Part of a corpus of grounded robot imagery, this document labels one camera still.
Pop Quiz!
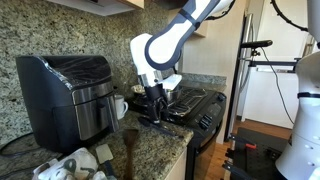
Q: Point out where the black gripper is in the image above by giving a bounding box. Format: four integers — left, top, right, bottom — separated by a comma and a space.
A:
145, 84, 169, 124

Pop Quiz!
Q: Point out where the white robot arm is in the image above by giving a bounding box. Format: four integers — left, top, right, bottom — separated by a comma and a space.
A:
130, 0, 235, 125

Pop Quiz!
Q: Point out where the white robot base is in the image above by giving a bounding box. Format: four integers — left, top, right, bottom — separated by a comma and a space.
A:
275, 52, 320, 180

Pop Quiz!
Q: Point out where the stainless steel pot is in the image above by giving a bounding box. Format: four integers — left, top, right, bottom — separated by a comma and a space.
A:
166, 86, 182, 103

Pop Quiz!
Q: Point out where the white mug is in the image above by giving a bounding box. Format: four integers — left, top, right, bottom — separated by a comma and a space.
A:
115, 95, 128, 119

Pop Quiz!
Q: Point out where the wooden spatula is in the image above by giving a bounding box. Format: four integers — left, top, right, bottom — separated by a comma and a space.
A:
123, 129, 139, 180

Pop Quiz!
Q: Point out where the black stove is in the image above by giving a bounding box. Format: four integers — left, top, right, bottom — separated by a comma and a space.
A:
128, 87, 228, 180

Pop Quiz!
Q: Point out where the grey silicone spatula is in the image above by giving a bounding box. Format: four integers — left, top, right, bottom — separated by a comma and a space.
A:
96, 144, 117, 180

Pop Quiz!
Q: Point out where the black air fryer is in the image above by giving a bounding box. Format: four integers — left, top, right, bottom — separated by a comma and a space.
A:
16, 55, 119, 153

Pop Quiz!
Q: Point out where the patterned kitchen towel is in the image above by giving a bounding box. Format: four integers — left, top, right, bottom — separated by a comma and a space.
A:
32, 148, 117, 180

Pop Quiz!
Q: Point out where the black camera on stand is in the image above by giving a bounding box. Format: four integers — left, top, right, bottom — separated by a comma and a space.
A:
240, 40, 300, 72

